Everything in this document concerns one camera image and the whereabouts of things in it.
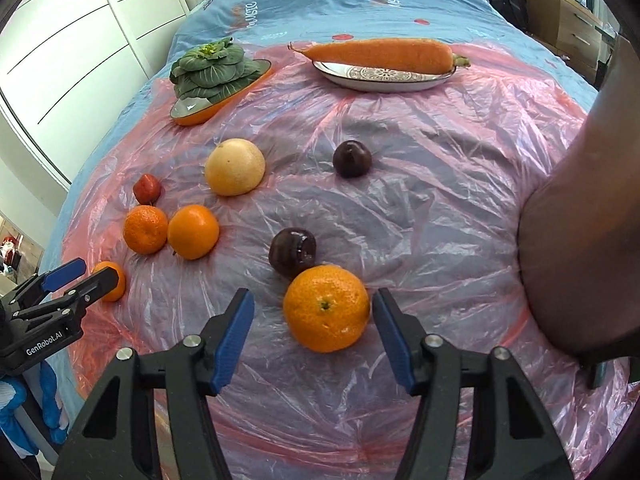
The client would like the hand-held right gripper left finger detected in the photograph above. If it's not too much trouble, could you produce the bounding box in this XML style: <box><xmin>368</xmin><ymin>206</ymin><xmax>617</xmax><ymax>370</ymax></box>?
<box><xmin>52</xmin><ymin>287</ymin><xmax>256</xmax><ymax>480</ymax></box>

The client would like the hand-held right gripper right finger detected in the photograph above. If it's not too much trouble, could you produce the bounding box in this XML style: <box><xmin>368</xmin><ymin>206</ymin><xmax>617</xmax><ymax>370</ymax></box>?
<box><xmin>371</xmin><ymin>287</ymin><xmax>576</xmax><ymax>480</ymax></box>

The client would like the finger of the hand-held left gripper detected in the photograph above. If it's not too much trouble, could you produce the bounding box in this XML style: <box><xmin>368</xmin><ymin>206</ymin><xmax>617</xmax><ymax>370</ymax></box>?
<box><xmin>10</xmin><ymin>265</ymin><xmax>115</xmax><ymax>322</ymax></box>
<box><xmin>0</xmin><ymin>258</ymin><xmax>88</xmax><ymax>307</ymax></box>

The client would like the small mandarin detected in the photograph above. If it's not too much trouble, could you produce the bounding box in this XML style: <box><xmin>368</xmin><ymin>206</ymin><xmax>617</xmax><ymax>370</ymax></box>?
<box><xmin>91</xmin><ymin>260</ymin><xmax>127</xmax><ymax>303</ymax></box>

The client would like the bumpy mandarin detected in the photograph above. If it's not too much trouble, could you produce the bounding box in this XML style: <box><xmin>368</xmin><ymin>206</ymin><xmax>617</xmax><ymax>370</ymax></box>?
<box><xmin>123</xmin><ymin>205</ymin><xmax>169</xmax><ymax>254</ymax></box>

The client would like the large orange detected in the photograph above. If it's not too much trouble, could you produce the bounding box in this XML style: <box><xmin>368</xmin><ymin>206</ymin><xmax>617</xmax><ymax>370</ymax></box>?
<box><xmin>282</xmin><ymin>265</ymin><xmax>371</xmax><ymax>354</ymax></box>

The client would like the dark purple plum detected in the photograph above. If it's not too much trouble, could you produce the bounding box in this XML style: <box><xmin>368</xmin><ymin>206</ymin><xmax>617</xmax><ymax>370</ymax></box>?
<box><xmin>332</xmin><ymin>140</ymin><xmax>373</xmax><ymax>178</ymax></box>
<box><xmin>268</xmin><ymin>227</ymin><xmax>317</xmax><ymax>278</ymax></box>

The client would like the small red fruit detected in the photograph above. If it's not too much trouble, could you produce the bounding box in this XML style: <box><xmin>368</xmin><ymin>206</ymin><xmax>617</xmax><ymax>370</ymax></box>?
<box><xmin>133</xmin><ymin>173</ymin><xmax>163</xmax><ymax>206</ymax></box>

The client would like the smooth orange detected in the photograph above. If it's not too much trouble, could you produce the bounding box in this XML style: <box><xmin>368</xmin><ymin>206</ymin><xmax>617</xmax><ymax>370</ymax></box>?
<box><xmin>167</xmin><ymin>204</ymin><xmax>221</xmax><ymax>261</ymax></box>

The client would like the blue white cloth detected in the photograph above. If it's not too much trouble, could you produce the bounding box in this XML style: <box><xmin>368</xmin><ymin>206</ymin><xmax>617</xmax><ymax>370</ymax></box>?
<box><xmin>0</xmin><ymin>360</ymin><xmax>71</xmax><ymax>458</ymax></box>

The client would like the pink plastic sheet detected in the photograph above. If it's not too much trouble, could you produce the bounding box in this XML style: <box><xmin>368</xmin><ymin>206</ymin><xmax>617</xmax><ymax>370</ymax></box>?
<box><xmin>60</xmin><ymin>40</ymin><xmax>636</xmax><ymax>480</ymax></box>

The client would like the yellow grapefruit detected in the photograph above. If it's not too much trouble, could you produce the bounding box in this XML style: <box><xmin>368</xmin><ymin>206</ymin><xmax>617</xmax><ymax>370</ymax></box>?
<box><xmin>204</xmin><ymin>138</ymin><xmax>267</xmax><ymax>197</ymax></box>

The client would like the orange oval plate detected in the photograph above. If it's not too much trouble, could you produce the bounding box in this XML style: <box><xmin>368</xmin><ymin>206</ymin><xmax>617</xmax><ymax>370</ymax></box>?
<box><xmin>169</xmin><ymin>59</ymin><xmax>273</xmax><ymax>127</ymax></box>

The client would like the stainless steel cylinder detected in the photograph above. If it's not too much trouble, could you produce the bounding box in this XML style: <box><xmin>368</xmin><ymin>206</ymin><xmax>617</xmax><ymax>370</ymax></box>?
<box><xmin>517</xmin><ymin>35</ymin><xmax>640</xmax><ymax>361</ymax></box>

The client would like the white wardrobe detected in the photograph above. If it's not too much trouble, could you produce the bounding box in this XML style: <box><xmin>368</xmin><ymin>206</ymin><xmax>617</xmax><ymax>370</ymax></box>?
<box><xmin>0</xmin><ymin>0</ymin><xmax>221</xmax><ymax>186</ymax></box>

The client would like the green bok choy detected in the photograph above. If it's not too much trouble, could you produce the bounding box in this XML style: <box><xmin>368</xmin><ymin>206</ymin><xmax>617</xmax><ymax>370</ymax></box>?
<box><xmin>169</xmin><ymin>37</ymin><xmax>258</xmax><ymax>101</ymax></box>

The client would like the white patterned oval plate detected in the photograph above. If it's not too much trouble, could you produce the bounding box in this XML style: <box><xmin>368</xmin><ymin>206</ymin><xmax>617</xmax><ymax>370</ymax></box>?
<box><xmin>312</xmin><ymin>60</ymin><xmax>458</xmax><ymax>93</ymax></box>

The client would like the orange carrot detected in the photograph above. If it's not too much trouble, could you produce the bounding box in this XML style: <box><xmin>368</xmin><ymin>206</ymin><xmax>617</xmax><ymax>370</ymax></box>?
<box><xmin>287</xmin><ymin>38</ymin><xmax>472</xmax><ymax>73</ymax></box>

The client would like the blue printed blanket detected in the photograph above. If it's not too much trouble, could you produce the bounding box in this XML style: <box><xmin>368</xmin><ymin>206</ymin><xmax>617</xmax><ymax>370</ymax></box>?
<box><xmin>37</xmin><ymin>0</ymin><xmax>640</xmax><ymax>480</ymax></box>

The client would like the wooden drawer cabinet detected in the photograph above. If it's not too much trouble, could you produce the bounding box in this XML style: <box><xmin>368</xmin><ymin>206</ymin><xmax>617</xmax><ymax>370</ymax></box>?
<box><xmin>524</xmin><ymin>0</ymin><xmax>603</xmax><ymax>68</ymax></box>

